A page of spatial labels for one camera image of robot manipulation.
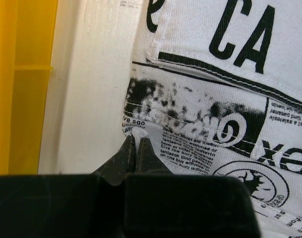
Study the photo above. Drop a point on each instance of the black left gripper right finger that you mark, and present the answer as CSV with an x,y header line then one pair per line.
x,y
160,204

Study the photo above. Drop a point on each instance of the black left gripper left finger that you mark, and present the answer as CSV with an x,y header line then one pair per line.
x,y
67,206

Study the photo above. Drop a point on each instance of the yellow plastic tray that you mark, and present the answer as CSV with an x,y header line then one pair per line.
x,y
26,40

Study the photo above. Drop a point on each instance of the newspaper print trousers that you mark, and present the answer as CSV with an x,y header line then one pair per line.
x,y
216,85

